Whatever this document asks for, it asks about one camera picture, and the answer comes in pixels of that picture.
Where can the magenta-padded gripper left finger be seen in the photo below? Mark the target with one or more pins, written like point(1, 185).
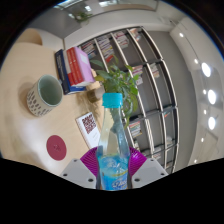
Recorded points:
point(78, 172)

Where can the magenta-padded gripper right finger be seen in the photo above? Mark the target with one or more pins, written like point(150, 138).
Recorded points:
point(148, 171)

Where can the clear bottle with blue cap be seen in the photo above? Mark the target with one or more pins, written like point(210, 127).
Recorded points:
point(113, 166)

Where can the flat round red coaster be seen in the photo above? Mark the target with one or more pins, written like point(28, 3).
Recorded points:
point(56, 147)

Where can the white booklet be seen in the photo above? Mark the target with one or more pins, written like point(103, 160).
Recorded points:
point(87, 128)

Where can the grey shelf unit with books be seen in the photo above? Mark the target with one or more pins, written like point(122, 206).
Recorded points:
point(150, 100)

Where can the pale green patterned mug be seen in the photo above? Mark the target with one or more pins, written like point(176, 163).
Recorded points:
point(40, 100)

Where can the green potted plant, white pot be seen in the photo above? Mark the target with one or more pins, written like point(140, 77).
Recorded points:
point(118, 81)

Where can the thick dark blue book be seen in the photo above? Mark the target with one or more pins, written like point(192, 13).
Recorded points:
point(61, 71)

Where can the red book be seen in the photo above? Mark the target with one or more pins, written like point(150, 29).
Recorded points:
point(77, 68)
point(71, 68)

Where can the pink book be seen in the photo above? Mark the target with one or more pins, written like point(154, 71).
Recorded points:
point(85, 65)

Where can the round ceiling lights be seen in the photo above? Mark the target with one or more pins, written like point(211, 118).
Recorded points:
point(206, 69)

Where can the round-backed wooden chair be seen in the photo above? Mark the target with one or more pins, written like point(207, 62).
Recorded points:
point(30, 36)

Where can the small green potted plant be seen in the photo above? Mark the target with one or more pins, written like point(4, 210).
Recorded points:
point(83, 16)

